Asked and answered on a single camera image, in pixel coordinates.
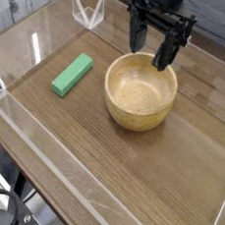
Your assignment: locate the clear acrylic tray wall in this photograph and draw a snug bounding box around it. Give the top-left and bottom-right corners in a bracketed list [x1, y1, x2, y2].
[0, 0, 225, 225]

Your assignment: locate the green rectangular block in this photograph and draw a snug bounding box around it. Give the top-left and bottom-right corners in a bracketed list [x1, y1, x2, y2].
[51, 53, 93, 97]

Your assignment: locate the black metal table leg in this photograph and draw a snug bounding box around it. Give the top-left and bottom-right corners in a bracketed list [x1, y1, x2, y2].
[14, 172, 27, 197]

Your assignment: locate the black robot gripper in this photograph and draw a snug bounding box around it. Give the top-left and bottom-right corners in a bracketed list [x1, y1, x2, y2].
[128, 0, 197, 72]

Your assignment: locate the light wooden bowl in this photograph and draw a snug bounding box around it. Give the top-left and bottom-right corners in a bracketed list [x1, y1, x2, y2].
[104, 52, 178, 132]

